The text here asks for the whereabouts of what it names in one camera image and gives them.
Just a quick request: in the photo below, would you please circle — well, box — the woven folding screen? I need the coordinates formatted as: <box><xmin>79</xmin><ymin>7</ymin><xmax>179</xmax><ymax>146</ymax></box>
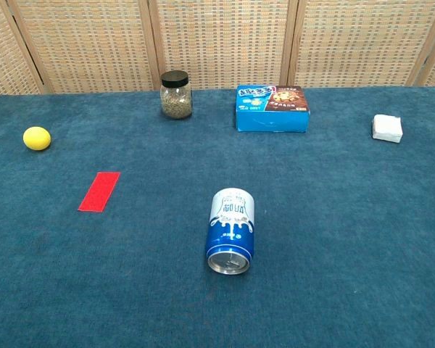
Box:
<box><xmin>0</xmin><ymin>0</ymin><xmax>435</xmax><ymax>99</ymax></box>

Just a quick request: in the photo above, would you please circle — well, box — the white tissue pack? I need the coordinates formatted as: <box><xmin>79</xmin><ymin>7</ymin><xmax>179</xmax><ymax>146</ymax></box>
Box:
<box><xmin>371</xmin><ymin>114</ymin><xmax>404</xmax><ymax>144</ymax></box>

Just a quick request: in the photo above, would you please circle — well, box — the blue cookie box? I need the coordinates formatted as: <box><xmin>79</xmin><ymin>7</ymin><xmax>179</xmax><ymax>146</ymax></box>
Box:
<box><xmin>234</xmin><ymin>85</ymin><xmax>311</xmax><ymax>133</ymax></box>

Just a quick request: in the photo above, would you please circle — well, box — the blue table cloth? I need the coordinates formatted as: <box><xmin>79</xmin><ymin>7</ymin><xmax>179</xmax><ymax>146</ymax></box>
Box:
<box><xmin>0</xmin><ymin>85</ymin><xmax>435</xmax><ymax>348</ymax></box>

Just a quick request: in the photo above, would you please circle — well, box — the blue and white drink can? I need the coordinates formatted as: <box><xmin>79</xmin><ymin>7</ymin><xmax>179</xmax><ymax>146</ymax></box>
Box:
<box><xmin>205</xmin><ymin>187</ymin><xmax>256</xmax><ymax>275</ymax></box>

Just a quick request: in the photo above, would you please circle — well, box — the red card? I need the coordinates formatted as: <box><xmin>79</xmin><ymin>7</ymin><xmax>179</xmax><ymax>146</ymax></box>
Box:
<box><xmin>78</xmin><ymin>171</ymin><xmax>121</xmax><ymax>212</ymax></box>

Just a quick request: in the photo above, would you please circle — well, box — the yellow ball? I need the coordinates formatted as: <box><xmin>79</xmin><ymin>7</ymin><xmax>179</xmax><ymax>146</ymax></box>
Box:
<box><xmin>22</xmin><ymin>126</ymin><xmax>52</xmax><ymax>152</ymax></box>

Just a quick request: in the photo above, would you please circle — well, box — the glass jar with black lid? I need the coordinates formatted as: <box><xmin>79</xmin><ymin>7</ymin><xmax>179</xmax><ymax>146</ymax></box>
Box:
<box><xmin>159</xmin><ymin>70</ymin><xmax>194</xmax><ymax>120</ymax></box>

